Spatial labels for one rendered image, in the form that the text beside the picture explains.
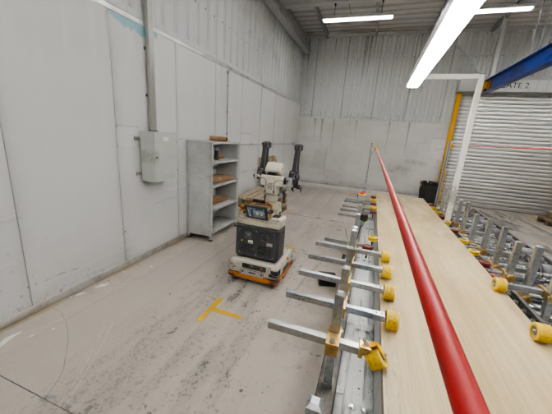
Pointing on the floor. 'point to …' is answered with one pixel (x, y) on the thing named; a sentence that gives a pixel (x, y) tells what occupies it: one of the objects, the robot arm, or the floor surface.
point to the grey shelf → (209, 226)
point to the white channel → (468, 117)
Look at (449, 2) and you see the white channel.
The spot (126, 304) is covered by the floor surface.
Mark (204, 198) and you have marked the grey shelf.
